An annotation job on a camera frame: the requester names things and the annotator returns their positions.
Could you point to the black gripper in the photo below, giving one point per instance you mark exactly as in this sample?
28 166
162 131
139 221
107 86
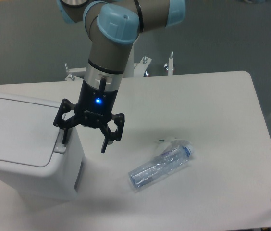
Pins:
97 108

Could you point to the white push-button trash can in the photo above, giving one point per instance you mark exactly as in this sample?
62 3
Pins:
37 157

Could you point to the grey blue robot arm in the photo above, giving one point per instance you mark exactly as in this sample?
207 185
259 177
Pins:
113 26

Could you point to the crushed clear plastic bottle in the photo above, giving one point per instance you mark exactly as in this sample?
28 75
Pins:
171 155

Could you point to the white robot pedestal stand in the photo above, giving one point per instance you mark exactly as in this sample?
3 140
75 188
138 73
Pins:
139 69

